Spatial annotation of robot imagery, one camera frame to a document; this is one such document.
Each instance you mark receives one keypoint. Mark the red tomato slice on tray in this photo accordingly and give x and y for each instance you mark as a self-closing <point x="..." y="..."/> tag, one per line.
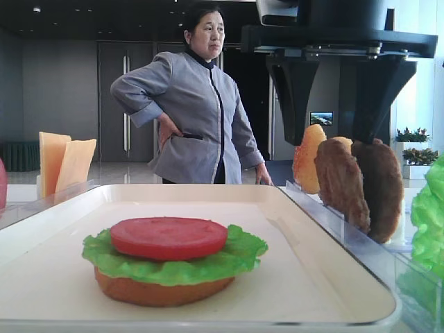
<point x="168" y="238"/>

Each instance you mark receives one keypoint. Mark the woman in grey jacket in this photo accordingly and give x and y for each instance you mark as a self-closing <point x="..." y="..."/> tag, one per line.
<point x="204" y="133"/>

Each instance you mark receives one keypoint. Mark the yellow cheese slice rear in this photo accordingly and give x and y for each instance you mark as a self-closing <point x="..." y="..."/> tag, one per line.
<point x="75" y="163"/>

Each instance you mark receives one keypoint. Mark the brown meat patty in rack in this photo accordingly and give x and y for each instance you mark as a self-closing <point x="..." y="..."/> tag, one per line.
<point x="383" y="187"/>

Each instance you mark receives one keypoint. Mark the small wall screen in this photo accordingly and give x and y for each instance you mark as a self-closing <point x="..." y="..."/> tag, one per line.
<point x="321" y="118"/>

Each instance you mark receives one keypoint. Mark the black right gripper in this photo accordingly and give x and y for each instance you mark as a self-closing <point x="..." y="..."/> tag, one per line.
<point x="295" y="34"/>

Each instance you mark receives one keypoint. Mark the green lettuce leaf on tray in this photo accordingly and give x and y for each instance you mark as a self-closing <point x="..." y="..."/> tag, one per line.
<point x="239" y="255"/>

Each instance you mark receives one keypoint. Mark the green skirted table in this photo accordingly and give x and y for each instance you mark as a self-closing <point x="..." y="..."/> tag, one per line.
<point x="20" y="156"/>

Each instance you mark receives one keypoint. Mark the cream rectangular tray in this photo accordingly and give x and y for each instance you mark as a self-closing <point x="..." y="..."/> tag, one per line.
<point x="306" y="282"/>

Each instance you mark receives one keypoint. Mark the sesame bun top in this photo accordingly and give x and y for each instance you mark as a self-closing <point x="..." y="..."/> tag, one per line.
<point x="304" y="169"/>

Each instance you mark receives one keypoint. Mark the red tomato slice in rack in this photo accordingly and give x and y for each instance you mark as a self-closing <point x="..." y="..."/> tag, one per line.
<point x="3" y="186"/>

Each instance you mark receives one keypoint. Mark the white block holder for cheese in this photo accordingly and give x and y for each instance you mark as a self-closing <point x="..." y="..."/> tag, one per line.
<point x="39" y="185"/>

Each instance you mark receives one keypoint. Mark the white block holder for patties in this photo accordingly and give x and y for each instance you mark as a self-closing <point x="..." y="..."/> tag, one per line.
<point x="398" y="237"/>

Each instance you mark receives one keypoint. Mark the brown meat patty thin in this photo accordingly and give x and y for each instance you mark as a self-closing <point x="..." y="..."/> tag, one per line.
<point x="341" y="183"/>

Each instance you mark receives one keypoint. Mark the long clear rail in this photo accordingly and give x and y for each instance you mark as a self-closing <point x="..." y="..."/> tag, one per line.
<point x="23" y="202"/>
<point x="420" y="291"/>

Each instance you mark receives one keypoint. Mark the orange cheese slice front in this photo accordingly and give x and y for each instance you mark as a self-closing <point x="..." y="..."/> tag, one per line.
<point x="52" y="150"/>

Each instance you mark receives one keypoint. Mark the green lettuce leaf in rack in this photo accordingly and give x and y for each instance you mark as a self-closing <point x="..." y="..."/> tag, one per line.
<point x="427" y="216"/>

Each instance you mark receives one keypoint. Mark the left long clear rail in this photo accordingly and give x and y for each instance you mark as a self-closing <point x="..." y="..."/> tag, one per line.
<point x="23" y="202"/>

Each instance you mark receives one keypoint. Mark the plain bun half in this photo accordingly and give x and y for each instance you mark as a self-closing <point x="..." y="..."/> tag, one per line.
<point x="347" y="142"/>

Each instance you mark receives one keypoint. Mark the bread slice under lettuce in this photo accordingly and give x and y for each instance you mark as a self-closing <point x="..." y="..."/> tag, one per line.
<point x="124" y="289"/>

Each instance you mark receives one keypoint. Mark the potted plants in white planter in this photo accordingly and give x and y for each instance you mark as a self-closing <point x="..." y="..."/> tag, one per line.
<point x="414" y="152"/>

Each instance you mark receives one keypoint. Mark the right long clear rail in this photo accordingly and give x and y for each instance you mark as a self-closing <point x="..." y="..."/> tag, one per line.
<point x="420" y="291"/>

